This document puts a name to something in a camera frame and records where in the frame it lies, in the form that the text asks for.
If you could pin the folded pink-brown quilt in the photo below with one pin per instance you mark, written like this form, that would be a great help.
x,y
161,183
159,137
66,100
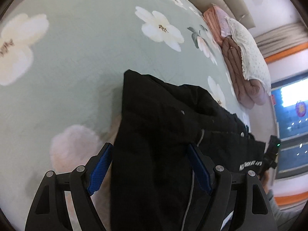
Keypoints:
x,y
235,74

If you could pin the window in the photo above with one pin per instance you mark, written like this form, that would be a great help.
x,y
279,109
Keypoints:
x,y
291,134

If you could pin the round window sticker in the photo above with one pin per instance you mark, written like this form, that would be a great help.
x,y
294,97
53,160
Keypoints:
x,y
301,108

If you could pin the black hooded jacket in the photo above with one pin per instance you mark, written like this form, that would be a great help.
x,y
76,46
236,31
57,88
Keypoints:
x,y
156,149

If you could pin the orange curtain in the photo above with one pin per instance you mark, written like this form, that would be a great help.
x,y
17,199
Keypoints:
x,y
288,53

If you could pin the white floral pillow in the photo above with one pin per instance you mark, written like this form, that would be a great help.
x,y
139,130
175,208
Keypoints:
x,y
252,57

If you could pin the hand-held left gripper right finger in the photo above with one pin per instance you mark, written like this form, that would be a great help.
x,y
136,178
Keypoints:
x,y
199,170

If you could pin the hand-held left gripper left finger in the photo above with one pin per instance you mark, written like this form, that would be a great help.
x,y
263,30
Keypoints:
x,y
99,170

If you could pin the beige curtain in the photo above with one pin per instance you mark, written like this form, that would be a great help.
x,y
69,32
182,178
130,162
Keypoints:
x,y
281,38

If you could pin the pink pillow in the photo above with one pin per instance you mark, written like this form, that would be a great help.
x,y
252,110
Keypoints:
x,y
214,21

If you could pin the beige padded headboard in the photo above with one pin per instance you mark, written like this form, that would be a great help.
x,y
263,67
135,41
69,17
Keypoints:
x,y
228,0

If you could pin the red window label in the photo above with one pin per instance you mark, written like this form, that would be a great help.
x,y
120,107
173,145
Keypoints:
x,y
273,100

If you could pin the bed with floral sheet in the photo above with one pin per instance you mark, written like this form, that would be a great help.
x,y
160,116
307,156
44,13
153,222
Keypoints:
x,y
84,65

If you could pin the person's right forearm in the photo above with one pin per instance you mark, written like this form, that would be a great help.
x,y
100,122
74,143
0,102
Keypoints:
x,y
276,209

